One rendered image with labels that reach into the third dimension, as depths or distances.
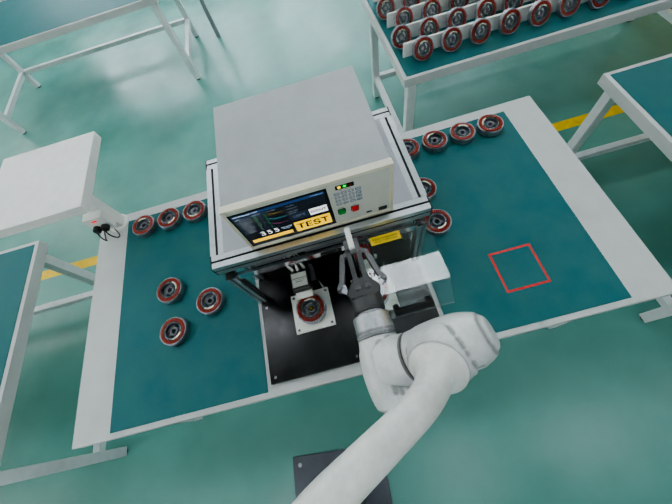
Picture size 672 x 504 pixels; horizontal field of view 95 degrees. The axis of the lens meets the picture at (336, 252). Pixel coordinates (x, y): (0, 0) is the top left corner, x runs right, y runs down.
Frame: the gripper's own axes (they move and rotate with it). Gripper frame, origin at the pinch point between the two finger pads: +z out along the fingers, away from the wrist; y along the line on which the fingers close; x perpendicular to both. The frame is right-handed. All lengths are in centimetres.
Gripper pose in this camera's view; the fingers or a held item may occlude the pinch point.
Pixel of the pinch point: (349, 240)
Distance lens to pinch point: 81.6
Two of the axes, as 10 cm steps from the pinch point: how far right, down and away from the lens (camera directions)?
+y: 9.6, -2.7, -0.4
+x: -1.6, -4.2, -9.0
